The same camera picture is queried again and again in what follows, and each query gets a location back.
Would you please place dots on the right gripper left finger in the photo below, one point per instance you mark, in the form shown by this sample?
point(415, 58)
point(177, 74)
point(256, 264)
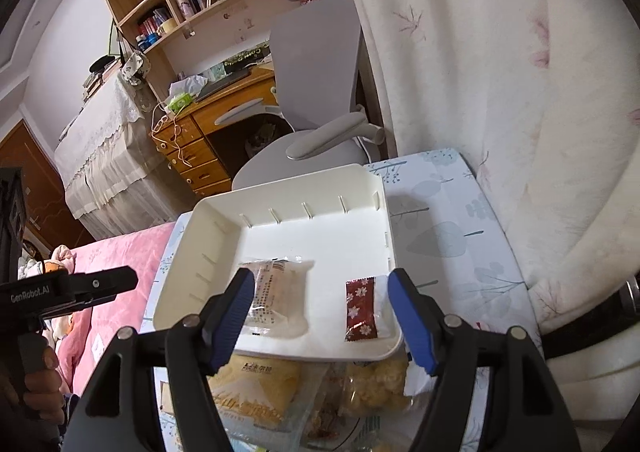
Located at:
point(196, 348)

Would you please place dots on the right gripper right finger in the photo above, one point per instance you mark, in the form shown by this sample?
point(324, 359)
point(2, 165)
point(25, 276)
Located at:
point(446, 352)

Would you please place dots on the clear bag yellow crackers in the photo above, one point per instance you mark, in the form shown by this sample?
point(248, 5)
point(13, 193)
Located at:
point(376, 387)

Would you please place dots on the person's left hand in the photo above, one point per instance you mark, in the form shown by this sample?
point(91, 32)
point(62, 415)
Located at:
point(43, 390)

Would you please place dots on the yellow mountain snack packet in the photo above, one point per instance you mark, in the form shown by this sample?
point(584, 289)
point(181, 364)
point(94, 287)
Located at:
point(259, 390)

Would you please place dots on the pink quilt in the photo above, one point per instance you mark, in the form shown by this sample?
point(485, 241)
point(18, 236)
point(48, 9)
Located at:
point(92, 329)

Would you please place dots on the clear wrapped pastry packet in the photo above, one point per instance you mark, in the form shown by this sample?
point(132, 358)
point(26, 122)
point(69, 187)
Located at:
point(279, 304)

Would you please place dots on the red floral snack packet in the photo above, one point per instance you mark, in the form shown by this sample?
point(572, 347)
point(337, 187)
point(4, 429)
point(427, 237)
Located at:
point(367, 317)

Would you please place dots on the leaf pattern tablecloth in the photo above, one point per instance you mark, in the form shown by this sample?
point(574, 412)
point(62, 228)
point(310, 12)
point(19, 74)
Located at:
point(445, 236)

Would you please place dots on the white plastic storage bin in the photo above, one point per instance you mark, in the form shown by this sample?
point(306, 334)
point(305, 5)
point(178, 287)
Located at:
point(333, 223)

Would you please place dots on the lace covered cabinet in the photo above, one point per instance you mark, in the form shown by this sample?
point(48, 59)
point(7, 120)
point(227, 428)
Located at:
point(115, 179)

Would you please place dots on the wooden desk with drawers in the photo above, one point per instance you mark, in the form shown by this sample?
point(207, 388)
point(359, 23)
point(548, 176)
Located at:
point(207, 155)

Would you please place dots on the green tissue pack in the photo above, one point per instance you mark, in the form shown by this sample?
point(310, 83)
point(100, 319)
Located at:
point(176, 104)

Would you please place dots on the white floral curtain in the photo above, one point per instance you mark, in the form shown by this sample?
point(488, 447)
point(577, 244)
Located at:
point(541, 100)

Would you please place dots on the grey office chair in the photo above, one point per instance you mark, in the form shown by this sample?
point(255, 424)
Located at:
point(315, 50)

